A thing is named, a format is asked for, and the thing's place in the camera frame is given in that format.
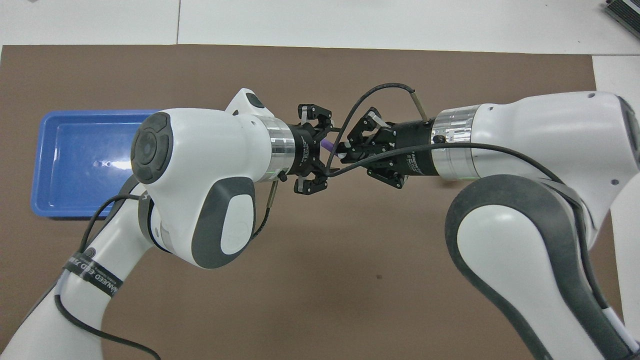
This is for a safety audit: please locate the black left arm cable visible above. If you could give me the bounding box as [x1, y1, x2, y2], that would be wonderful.
[53, 179, 279, 360]

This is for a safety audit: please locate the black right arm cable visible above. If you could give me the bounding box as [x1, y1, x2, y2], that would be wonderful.
[324, 82, 627, 351]

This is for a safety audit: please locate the blue plastic tray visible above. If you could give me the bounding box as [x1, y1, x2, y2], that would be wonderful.
[30, 109, 164, 221]

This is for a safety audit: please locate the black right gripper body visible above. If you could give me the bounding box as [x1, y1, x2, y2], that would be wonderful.
[377, 119, 439, 176]

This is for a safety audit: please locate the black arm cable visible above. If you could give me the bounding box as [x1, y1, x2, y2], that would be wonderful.
[53, 179, 279, 360]
[324, 82, 627, 351]

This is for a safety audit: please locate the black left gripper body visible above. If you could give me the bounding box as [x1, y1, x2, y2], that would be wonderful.
[292, 124, 329, 177]

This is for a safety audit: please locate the grey ribbed device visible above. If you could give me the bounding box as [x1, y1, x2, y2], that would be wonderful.
[603, 0, 640, 35]

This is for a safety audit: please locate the brown table mat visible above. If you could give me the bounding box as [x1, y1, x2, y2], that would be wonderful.
[0, 44, 629, 360]

